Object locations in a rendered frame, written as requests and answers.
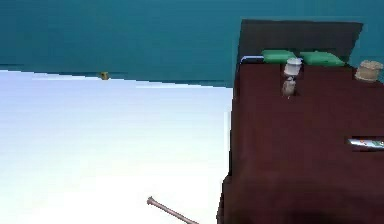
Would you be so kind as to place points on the white and tan figurine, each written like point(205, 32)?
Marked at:
point(291, 75)

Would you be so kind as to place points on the brown baseball bat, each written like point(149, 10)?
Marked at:
point(170, 210)

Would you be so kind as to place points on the small yellow object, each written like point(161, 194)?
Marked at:
point(104, 75)

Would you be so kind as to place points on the dark red bed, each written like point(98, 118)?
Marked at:
point(293, 150)

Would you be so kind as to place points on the green pillow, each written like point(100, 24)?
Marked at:
point(321, 58)
point(278, 56)

